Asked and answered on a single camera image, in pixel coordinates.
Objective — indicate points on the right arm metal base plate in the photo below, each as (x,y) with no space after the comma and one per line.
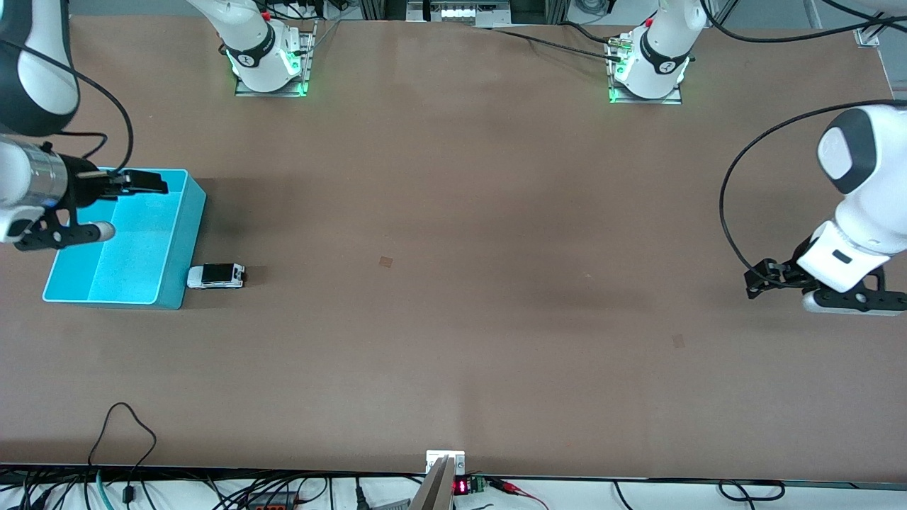
(273,88)

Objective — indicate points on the cyan plastic storage bin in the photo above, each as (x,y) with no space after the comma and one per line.
(142,248)

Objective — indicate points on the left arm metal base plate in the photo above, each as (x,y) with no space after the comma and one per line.
(648,95)

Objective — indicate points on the aluminium corner bracket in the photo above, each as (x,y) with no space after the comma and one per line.
(867,38)

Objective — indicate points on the white power strip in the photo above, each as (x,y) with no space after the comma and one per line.
(460,11)

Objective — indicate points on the red clip leads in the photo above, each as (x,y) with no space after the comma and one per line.
(511,487)

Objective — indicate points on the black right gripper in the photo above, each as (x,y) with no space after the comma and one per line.
(79,188)

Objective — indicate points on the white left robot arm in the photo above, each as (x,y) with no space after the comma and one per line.
(854,184)

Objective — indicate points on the red digit display module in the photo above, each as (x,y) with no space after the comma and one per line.
(460,487)

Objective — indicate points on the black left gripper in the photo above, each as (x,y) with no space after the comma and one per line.
(785,273)

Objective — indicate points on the grey front camera mount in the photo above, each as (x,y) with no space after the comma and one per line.
(438,482)

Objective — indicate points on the white jeep toy black roof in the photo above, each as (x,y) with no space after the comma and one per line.
(216,276)

